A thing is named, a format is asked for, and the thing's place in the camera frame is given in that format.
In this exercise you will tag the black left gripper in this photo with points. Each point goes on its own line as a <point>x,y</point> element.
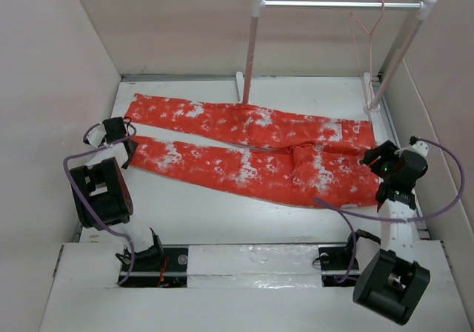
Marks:
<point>134,147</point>

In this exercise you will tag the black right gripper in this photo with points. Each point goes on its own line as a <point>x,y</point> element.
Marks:
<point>386,150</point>

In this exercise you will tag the red white tie-dye trousers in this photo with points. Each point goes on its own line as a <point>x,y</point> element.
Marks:
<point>288,158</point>

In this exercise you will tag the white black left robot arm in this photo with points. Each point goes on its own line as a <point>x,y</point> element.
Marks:
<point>101,196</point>

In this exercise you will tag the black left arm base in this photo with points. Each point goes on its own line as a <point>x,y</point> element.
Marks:
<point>159,266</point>

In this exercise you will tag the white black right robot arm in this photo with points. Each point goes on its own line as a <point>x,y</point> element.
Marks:
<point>393,282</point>

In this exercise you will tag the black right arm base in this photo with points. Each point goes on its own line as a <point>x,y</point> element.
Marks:
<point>334,260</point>

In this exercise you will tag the white clothes rack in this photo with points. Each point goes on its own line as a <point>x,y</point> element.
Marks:
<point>422,10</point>

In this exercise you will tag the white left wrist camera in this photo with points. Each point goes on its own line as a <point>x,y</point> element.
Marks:
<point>95,135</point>

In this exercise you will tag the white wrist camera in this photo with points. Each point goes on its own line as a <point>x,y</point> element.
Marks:
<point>95,135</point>
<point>418,146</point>

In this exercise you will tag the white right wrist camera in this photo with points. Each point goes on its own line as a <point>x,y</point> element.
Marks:
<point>418,146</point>

